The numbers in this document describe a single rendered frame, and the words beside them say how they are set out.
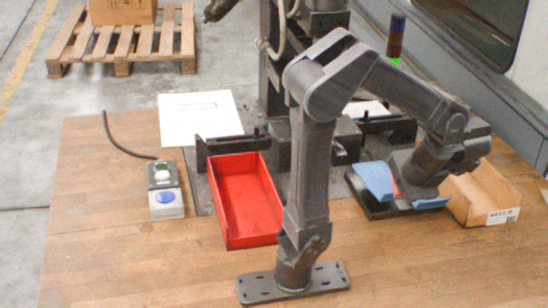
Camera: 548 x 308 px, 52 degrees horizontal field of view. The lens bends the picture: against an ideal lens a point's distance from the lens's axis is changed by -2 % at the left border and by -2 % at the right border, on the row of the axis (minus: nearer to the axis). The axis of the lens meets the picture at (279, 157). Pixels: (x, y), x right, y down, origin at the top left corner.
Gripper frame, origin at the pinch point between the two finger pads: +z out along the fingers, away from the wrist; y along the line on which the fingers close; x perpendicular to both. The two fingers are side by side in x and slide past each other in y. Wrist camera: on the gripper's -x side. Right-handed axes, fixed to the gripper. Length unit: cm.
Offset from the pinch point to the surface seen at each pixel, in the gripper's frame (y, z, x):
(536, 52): 35, 4, -56
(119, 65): 210, 223, 42
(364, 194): 4.7, 9.3, 2.4
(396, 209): -0.8, 6.1, -1.9
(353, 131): 21.5, 11.3, -1.0
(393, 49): 42.0, 8.0, -17.5
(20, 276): 43, 139, 94
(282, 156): 19.1, 14.8, 16.0
